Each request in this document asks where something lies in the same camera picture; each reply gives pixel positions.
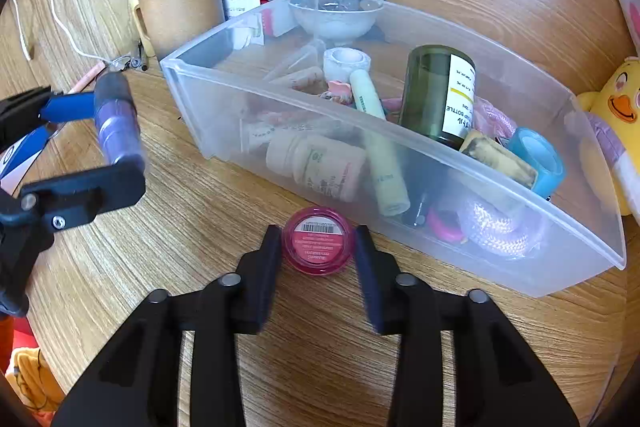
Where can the worn yellowed small box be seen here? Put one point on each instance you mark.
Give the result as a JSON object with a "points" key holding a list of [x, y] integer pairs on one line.
{"points": [[495, 159]]}

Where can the teal tape roll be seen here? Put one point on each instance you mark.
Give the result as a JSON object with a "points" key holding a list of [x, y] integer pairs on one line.
{"points": [[542, 157]]}

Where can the dark cylindrical tube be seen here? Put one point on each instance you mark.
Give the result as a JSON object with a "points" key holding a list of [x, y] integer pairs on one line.
{"points": [[117, 122]]}

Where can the white medicine bottle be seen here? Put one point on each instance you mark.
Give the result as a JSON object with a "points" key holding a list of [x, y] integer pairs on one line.
{"points": [[320, 164]]}

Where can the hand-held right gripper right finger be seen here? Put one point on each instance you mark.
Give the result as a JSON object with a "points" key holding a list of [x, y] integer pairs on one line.
{"points": [[370, 277]]}

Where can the blue white booklet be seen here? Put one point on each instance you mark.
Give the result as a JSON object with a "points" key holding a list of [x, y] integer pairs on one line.
{"points": [[20, 162]]}

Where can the dark green labelled bottle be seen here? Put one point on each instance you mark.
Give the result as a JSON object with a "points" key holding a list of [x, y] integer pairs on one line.
{"points": [[425, 92]]}

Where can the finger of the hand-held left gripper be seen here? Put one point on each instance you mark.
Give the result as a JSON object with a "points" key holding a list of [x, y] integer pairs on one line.
{"points": [[90, 194], [70, 108]]}

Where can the white tape roll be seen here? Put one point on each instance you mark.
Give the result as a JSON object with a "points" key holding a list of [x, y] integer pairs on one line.
{"points": [[345, 64]]}

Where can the pink round jar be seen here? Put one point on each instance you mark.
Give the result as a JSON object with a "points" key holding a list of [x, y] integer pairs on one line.
{"points": [[317, 239]]}

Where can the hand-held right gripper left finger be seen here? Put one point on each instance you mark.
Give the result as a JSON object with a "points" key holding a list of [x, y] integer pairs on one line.
{"points": [[265, 267]]}

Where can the yellow cloth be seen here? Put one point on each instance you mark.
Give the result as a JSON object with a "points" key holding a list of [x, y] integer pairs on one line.
{"points": [[35, 382]]}

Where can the clear plastic bin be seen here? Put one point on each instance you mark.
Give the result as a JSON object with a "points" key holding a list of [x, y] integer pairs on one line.
{"points": [[550, 247]]}

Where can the light green tube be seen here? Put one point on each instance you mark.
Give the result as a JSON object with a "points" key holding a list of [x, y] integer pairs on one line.
{"points": [[380, 147]]}

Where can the white bowl of beads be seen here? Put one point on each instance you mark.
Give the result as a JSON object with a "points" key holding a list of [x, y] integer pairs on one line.
{"points": [[335, 24]]}

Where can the pink scissors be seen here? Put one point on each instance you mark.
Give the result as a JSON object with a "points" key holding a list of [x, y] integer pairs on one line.
{"points": [[440, 227]]}

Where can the pink pencil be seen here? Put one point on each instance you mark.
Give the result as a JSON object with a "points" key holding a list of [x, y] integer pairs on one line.
{"points": [[87, 78]]}

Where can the yellow chick plush toy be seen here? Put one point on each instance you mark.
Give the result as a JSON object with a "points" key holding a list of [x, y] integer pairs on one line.
{"points": [[620, 102]]}

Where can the brown mug with lid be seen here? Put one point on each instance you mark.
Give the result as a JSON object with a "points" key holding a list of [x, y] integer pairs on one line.
{"points": [[180, 17]]}

